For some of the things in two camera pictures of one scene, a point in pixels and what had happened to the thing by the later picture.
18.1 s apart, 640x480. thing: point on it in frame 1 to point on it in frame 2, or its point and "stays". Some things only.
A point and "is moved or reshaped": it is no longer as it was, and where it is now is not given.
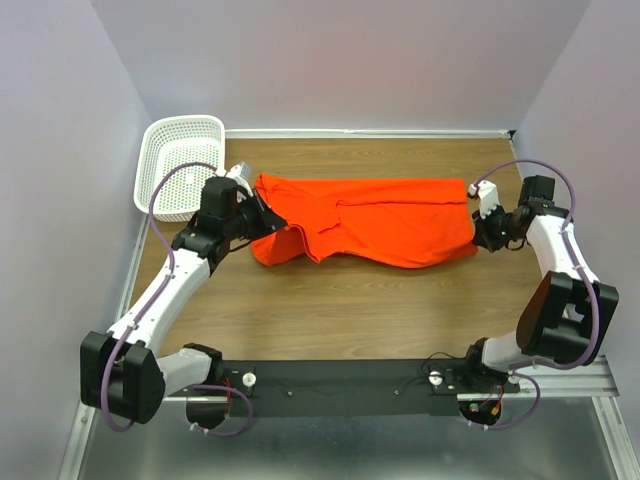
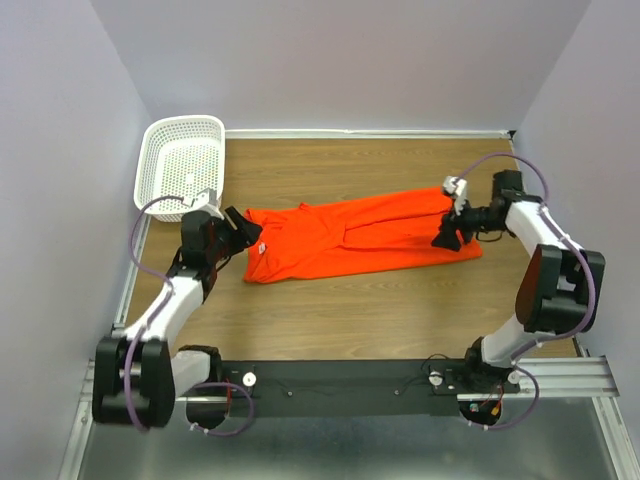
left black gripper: (269, 219) to (245, 231)
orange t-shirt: (364, 222) is moved or reshaped
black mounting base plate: (341, 388) stays
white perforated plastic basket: (167, 142) stays
